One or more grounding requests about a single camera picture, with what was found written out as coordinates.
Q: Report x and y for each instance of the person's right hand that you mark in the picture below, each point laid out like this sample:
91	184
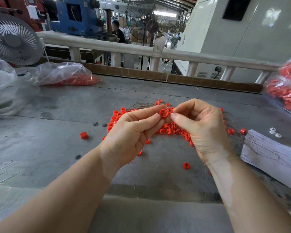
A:
206	131

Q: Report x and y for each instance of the person's left hand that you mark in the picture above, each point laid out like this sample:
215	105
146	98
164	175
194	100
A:
126	140

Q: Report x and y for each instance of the pile of red plastic rings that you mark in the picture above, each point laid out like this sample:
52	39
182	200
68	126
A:
174	128

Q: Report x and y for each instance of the person's left forearm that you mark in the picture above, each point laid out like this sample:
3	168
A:
48	201

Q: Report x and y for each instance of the person's right forearm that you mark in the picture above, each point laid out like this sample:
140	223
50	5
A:
257	194

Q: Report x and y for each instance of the small clear plastic piece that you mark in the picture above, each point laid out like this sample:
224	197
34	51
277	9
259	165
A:
272	130
278	135

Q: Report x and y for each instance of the brown wooden board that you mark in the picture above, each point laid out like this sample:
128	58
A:
141	74

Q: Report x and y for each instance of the white paper sheet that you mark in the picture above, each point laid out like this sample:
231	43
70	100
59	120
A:
274	161

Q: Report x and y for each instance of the large clear bag red pieces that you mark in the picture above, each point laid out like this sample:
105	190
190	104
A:
286	89

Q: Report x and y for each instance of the clear bag with red pieces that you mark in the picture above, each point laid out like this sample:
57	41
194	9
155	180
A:
64	73

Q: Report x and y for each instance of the white metal railing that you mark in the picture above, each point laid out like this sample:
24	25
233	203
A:
119	46

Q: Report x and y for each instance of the large grey machine cabinet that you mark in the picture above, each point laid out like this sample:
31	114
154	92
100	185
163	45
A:
268	32

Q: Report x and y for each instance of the blue industrial machine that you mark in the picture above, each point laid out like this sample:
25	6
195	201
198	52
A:
85	19

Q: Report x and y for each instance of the crumpled clear plastic bag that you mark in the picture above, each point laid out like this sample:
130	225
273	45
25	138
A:
1	88

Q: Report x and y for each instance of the white desk fan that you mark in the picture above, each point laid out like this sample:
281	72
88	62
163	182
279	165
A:
13	40

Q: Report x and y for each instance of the red industrial machine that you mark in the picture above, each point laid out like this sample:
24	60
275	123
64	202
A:
13	9

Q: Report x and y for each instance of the black pedestal fan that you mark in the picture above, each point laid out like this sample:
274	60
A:
152	25

